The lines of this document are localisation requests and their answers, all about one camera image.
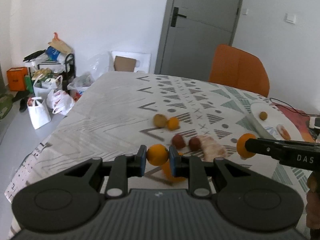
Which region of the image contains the patterned white tablecloth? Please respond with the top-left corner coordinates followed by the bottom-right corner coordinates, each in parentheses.
top-left (4, 72), bottom-right (309, 201)

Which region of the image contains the person's right hand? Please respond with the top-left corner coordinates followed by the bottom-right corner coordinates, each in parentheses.
top-left (305, 172), bottom-right (319, 230)

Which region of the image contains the large orange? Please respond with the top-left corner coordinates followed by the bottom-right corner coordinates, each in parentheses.
top-left (146, 144), bottom-right (169, 166)

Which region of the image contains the orange chair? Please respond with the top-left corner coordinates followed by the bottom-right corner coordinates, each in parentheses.
top-left (208, 44), bottom-right (270, 97)

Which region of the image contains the white round plate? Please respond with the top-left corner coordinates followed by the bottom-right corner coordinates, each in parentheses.
top-left (249, 102), bottom-right (303, 141)

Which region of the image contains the peeled pomelo segment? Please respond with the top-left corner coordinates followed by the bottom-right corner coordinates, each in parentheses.
top-left (197, 135), bottom-right (227, 162)

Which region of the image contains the brown cardboard piece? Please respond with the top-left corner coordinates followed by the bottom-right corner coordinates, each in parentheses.
top-left (114, 56), bottom-right (137, 72)

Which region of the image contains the brown paper bag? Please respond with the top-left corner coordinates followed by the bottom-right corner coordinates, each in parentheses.
top-left (48, 32), bottom-right (73, 55)

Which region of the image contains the clear plastic bag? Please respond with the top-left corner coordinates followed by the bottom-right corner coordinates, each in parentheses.
top-left (88, 52), bottom-right (110, 80)

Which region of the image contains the white shopping bag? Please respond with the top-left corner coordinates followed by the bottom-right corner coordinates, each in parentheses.
top-left (27, 96), bottom-right (51, 129)

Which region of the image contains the white red plastic bag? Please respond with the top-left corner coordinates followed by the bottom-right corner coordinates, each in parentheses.
top-left (46, 89), bottom-right (75, 115)

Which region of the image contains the brownish green kiwi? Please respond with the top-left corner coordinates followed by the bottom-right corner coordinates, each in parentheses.
top-left (153, 114), bottom-right (167, 128)

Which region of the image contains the small tangerine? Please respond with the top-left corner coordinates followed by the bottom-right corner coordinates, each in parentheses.
top-left (167, 117), bottom-right (180, 131)

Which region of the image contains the small peeled citrus piece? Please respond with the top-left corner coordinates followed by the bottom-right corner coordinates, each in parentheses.
top-left (276, 124), bottom-right (291, 140)

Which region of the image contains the small green fruit on plate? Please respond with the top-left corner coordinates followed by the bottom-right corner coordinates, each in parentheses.
top-left (259, 111), bottom-right (268, 121)

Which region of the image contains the small white wall switch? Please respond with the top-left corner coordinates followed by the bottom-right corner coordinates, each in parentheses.
top-left (241, 8), bottom-right (249, 15)

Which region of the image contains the red orange table mat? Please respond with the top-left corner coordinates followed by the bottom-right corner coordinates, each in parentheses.
top-left (272, 103), bottom-right (318, 142)

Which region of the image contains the grey door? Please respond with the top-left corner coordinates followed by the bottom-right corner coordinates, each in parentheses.
top-left (154, 0), bottom-right (242, 81)

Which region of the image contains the black door handle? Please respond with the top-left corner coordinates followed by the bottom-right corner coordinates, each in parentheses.
top-left (170, 7), bottom-right (187, 28)

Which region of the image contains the orange box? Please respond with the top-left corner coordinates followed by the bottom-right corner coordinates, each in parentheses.
top-left (7, 67), bottom-right (28, 92)

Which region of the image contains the dark red plum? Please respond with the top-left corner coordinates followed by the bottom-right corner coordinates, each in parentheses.
top-left (171, 134), bottom-right (186, 150)
top-left (188, 137), bottom-right (201, 152)

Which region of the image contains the black metal rack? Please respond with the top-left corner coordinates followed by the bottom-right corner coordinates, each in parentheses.
top-left (62, 53), bottom-right (76, 91)

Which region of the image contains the white light switch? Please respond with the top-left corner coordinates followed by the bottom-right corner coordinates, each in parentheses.
top-left (285, 14), bottom-right (297, 24)

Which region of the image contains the black cable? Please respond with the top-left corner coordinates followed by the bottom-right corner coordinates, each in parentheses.
top-left (269, 97), bottom-right (320, 118)

